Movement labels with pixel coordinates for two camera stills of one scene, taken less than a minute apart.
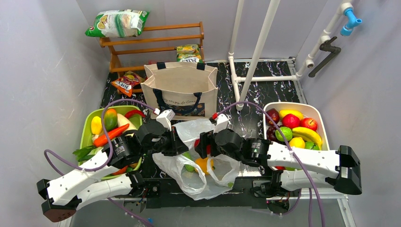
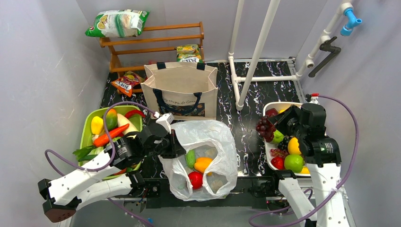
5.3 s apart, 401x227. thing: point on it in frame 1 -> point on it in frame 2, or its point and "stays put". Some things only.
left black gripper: x=175 y=143 stays put
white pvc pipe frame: x=309 y=62 stays put
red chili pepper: x=134 y=111 stays put
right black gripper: x=204 y=144 -> x=284 y=117
